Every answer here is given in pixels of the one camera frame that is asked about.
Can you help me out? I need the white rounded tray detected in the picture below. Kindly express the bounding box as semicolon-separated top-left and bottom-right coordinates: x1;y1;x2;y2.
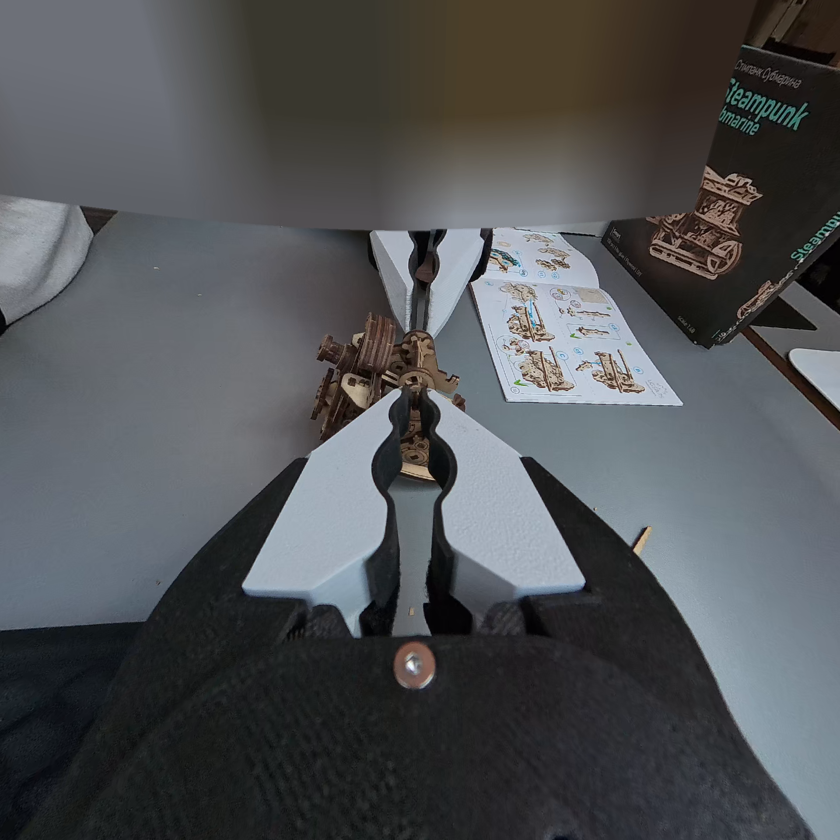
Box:
787;348;840;431

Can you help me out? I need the black quilted wrist rest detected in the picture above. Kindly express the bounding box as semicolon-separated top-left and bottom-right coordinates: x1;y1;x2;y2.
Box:
0;623;158;840

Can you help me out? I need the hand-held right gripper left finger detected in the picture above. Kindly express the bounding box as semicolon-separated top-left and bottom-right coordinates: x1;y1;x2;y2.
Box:
241;387;408;639

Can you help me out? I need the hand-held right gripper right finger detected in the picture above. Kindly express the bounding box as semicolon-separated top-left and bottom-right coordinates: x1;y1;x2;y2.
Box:
420;387;588;637

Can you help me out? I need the person's white t-shirt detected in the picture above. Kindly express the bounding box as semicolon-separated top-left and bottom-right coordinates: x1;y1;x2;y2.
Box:
0;193;96;336

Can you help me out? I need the dark model kit box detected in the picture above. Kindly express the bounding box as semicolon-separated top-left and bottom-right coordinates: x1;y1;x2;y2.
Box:
600;42;840;350

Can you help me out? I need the white instruction booklet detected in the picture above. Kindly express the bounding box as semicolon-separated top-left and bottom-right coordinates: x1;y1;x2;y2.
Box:
469;226;683;406

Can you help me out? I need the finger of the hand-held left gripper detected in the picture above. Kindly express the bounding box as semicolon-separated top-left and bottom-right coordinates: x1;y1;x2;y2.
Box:
420;228;490;333
369;230;422;332

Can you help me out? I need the wooden mechanical model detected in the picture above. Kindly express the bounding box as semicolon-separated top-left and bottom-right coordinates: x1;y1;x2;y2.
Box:
308;314;468;488

